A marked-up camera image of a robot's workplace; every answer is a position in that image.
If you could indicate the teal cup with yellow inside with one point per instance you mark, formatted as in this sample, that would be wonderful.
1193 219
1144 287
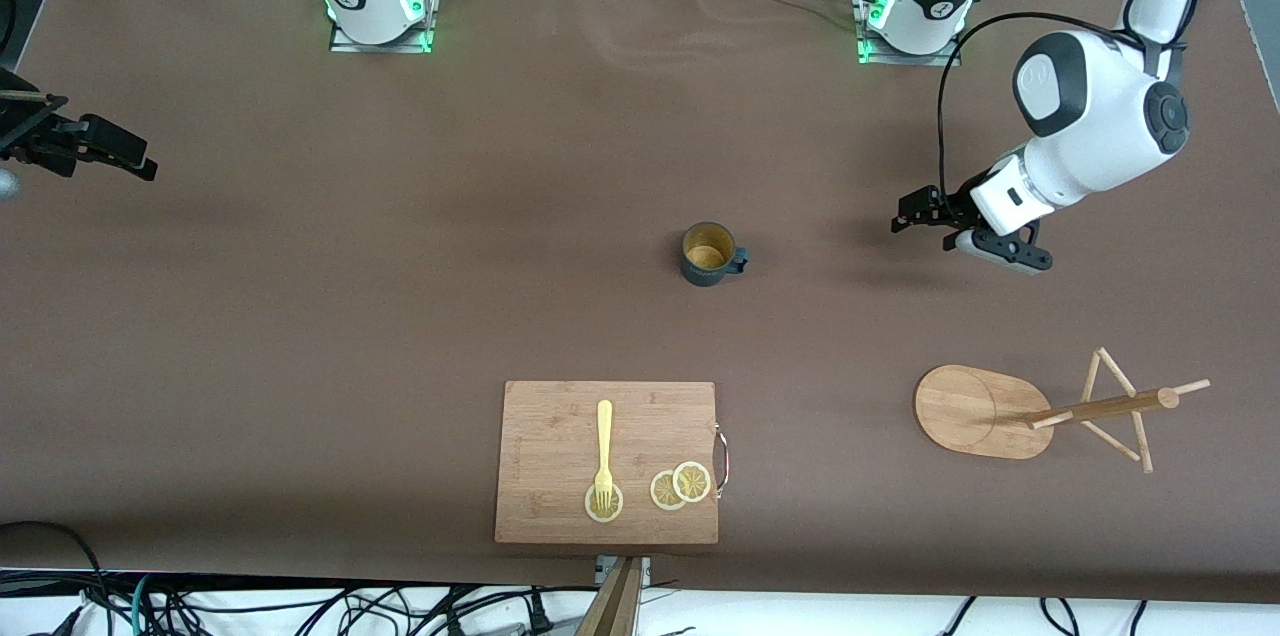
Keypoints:
705 274

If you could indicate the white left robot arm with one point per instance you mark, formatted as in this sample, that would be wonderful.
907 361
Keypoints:
1100 116

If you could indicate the wooden cup rack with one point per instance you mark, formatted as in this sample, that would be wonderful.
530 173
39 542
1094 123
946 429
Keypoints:
965 411

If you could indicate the lemon slice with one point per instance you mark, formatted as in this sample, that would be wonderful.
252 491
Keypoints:
692 482
660 492
592 513

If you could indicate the yellow plastic fork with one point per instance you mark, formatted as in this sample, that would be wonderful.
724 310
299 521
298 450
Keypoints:
604 436

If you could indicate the metal clamp bracket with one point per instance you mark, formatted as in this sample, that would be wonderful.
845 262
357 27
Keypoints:
603 571

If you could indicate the brown camera mount post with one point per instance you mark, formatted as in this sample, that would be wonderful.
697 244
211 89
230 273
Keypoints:
615 611

